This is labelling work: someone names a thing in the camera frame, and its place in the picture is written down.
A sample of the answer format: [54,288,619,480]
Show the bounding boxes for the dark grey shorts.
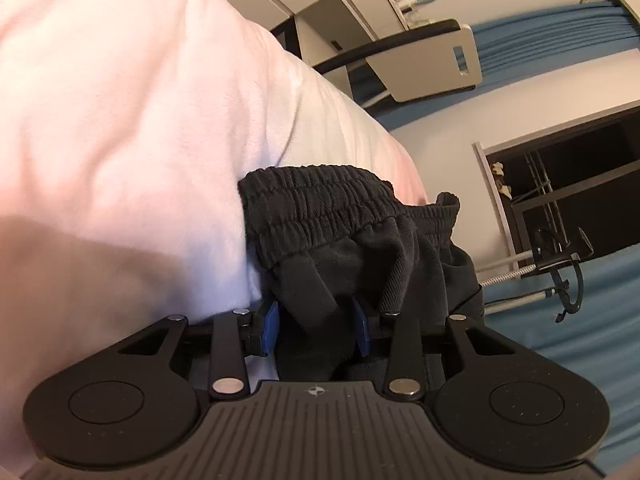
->
[239,166,484,386]

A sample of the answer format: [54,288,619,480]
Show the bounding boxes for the tripod with phone clamp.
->
[476,226,594,324]

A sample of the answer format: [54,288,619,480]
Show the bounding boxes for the blue curtain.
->
[370,0,639,472]

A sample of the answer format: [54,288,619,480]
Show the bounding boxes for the white desk chair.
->
[314,18,483,108]

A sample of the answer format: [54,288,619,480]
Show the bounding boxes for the dark window with frame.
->
[474,103,639,268]

